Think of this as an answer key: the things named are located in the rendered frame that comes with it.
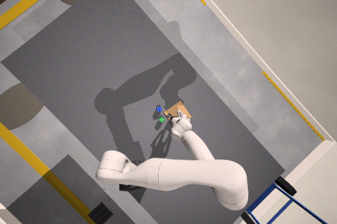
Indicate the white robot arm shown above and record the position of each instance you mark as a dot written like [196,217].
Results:
[226,178]

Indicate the tan flat mat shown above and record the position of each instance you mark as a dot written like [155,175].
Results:
[178,106]

